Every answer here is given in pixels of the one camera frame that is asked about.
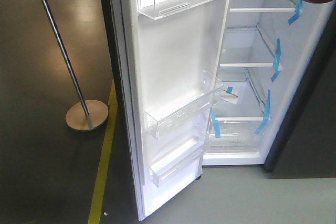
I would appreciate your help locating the paper manual in fridge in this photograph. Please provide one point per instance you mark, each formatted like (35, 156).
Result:
(229, 94)

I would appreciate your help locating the clear lower door bin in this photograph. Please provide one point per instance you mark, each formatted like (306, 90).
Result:
(179, 153)

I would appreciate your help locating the clear crisper drawer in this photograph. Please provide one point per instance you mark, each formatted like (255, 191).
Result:
(234, 136)

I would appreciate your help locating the white open fridge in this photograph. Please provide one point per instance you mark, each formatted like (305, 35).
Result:
(268, 50)

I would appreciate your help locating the matte silver stand pole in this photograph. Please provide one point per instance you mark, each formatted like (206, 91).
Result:
(86, 115)

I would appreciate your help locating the clear middle door bin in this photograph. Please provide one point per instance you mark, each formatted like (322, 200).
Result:
(165, 117)

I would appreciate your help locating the fridge door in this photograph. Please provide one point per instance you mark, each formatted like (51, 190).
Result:
(153, 62)

